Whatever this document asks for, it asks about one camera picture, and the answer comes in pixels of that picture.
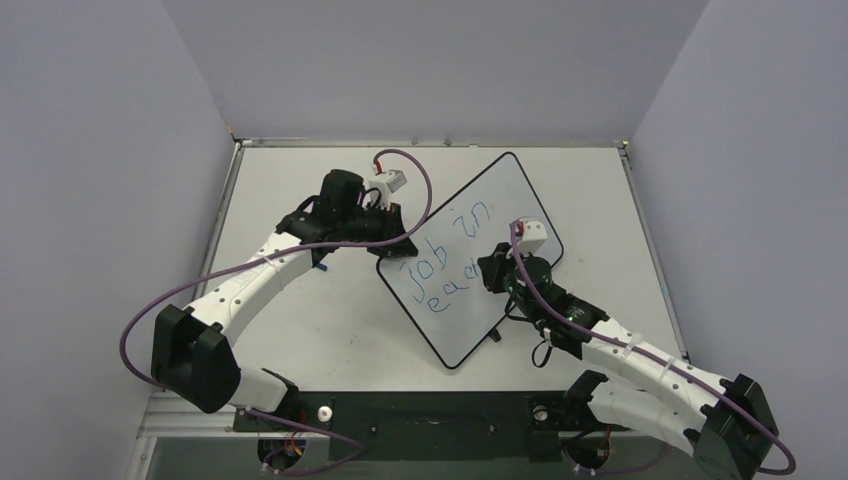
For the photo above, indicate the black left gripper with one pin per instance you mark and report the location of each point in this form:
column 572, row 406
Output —
column 391, row 219

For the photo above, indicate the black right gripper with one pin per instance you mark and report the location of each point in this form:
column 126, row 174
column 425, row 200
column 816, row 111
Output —
column 499, row 266

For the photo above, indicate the black framed whiteboard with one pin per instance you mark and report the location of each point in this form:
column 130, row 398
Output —
column 441, row 289

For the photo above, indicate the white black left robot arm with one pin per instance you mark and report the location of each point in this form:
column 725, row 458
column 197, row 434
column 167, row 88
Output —
column 192, row 346

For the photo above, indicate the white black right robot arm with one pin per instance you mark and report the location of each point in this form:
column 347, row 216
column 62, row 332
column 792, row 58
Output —
column 725, row 424

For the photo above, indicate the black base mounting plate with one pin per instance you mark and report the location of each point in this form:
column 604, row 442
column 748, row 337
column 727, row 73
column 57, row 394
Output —
column 433, row 426

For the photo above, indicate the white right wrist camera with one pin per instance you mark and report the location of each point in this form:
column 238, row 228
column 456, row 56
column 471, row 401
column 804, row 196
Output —
column 528, row 235

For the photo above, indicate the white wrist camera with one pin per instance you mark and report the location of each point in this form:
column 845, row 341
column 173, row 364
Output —
column 528, row 235
column 383, row 184

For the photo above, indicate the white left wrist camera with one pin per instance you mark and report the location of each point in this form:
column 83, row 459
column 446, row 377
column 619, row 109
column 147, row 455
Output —
column 383, row 184

